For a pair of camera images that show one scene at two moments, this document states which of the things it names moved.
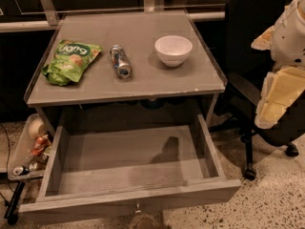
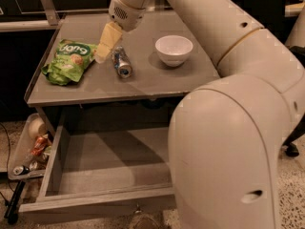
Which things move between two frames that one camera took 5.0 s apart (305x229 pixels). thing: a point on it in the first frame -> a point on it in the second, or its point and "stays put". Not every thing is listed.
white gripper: x=290 y=38 -> x=126 y=15
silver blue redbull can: x=121 y=62 stays put
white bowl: x=172 y=50 stays put
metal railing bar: x=51 y=19 stays put
